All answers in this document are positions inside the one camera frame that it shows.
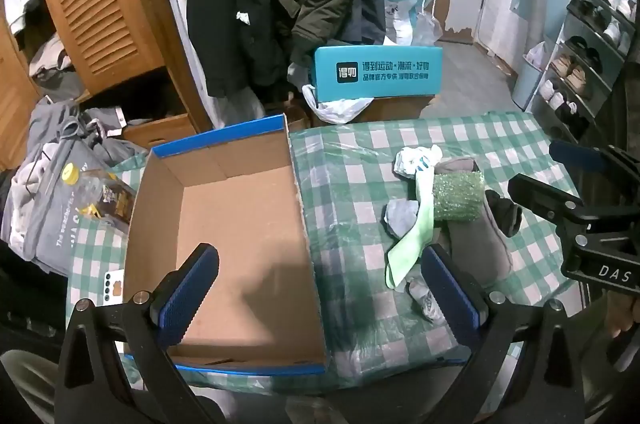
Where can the wooden louvered wardrobe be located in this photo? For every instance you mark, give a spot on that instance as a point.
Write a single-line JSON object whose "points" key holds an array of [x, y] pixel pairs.
{"points": [[100, 4]]}

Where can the green checkered tablecloth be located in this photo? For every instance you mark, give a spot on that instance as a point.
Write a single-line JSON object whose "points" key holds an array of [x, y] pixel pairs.
{"points": [[350, 184]]}

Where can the grey printed hoodie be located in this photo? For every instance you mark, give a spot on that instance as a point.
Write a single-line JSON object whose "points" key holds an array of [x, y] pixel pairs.
{"points": [[45, 204]]}

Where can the grey folded clothes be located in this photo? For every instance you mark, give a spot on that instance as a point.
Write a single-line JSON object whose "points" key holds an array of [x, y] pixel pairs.
{"points": [[55, 64]]}

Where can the green glitter scouring pad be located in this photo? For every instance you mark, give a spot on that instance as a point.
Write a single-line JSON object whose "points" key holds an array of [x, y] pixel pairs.
{"points": [[457, 196]]}

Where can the white blue-striped sock bundle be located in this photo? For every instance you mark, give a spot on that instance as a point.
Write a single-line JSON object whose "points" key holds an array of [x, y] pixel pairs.
{"points": [[412, 159]]}

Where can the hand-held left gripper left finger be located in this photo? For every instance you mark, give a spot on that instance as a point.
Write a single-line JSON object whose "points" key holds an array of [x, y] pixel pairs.
{"points": [[190, 289]]}

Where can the rows of shoes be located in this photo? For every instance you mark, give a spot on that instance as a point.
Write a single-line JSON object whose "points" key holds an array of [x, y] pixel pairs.
{"points": [[575, 74]]}

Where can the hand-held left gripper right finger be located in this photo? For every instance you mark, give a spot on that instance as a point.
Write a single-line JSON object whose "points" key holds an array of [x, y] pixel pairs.
{"points": [[450, 294]]}

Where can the person's beige trousers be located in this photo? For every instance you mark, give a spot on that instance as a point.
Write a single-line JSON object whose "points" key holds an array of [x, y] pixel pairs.
{"points": [[25, 374]]}

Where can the grey-white sock ball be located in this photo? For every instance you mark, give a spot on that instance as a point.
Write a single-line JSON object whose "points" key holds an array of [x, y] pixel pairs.
{"points": [[400, 216]]}

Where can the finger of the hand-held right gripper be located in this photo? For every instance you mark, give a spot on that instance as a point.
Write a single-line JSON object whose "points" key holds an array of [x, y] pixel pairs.
{"points": [[575, 155], [540, 195]]}

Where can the small brown cardboard box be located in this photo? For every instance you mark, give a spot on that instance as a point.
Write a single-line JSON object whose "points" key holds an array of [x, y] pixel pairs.
{"points": [[299, 119]]}

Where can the black sock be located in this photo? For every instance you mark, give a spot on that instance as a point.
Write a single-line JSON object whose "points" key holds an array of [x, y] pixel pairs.
{"points": [[505, 214]]}

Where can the teal printed box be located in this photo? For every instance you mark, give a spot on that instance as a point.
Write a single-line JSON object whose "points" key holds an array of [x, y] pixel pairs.
{"points": [[375, 74]]}

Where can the grey shoe rack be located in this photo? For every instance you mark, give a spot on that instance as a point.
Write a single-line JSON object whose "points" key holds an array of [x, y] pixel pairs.
{"points": [[595, 46]]}

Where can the blue-rimmed cardboard box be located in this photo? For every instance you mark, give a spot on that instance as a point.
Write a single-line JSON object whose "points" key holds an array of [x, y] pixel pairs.
{"points": [[240, 229]]}

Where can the light blue bin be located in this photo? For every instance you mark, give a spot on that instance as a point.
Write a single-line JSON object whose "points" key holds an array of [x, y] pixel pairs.
{"points": [[527, 84]]}

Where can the white phone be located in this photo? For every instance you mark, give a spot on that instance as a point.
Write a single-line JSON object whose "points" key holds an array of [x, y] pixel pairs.
{"points": [[114, 286]]}

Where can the light green cloth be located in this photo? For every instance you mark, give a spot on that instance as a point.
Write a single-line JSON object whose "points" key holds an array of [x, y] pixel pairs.
{"points": [[407, 249]]}

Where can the yellow-capped oil bottle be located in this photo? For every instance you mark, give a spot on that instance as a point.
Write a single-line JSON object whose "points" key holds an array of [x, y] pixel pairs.
{"points": [[100, 194]]}

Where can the black hanging coat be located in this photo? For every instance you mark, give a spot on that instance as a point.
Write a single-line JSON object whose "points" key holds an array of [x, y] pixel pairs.
{"points": [[225, 4]]}

